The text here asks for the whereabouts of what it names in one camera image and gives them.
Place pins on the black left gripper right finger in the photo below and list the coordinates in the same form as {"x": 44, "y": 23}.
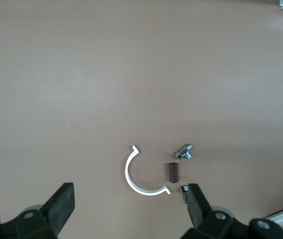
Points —
{"x": 197, "y": 209}

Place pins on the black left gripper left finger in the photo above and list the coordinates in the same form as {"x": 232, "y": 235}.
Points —
{"x": 59, "y": 206}

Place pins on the brown cylindrical capacitor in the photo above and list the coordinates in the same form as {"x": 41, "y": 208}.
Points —
{"x": 172, "y": 173}

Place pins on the chrome tee pipe fitting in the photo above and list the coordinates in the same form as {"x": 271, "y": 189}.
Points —
{"x": 183, "y": 151}

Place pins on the black square switch white cap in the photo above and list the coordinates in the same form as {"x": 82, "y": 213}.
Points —
{"x": 185, "y": 189}

